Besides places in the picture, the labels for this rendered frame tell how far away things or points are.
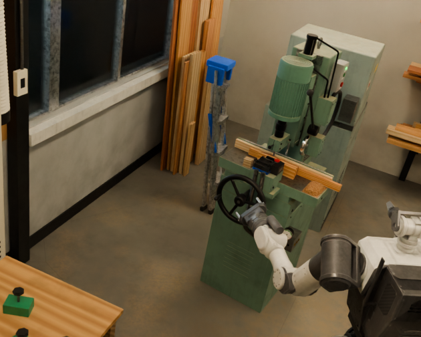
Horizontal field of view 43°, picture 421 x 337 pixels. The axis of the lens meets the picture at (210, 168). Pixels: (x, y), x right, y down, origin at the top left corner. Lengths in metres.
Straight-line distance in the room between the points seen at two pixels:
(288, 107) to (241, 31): 2.70
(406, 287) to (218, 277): 1.92
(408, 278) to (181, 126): 2.99
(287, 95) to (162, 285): 1.43
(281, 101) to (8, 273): 1.57
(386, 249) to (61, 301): 1.44
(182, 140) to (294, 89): 1.81
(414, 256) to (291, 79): 1.30
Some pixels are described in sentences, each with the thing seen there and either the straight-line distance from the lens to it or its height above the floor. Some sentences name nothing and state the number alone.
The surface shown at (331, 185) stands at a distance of 2.91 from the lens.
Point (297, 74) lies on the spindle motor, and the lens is 2.72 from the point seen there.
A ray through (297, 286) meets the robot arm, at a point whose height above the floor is 1.15.
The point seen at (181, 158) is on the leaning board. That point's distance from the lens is 4.45.
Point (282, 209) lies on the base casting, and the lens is 2.90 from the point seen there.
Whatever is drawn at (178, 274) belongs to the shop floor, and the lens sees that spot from 3.48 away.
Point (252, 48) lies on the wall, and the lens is 5.40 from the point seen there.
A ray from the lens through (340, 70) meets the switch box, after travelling 3.01.
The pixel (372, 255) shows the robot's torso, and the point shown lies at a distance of 1.68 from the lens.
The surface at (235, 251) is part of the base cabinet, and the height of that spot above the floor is 0.35.
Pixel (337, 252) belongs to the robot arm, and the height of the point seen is 1.36.
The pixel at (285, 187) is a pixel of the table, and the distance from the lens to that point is 2.84.
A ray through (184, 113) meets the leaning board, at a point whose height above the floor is 0.55.
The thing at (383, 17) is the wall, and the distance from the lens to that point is 5.06.
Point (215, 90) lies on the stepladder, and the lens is 3.67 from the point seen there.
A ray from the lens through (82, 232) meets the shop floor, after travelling 3.74.
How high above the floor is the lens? 2.27
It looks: 29 degrees down
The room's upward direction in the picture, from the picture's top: 11 degrees clockwise
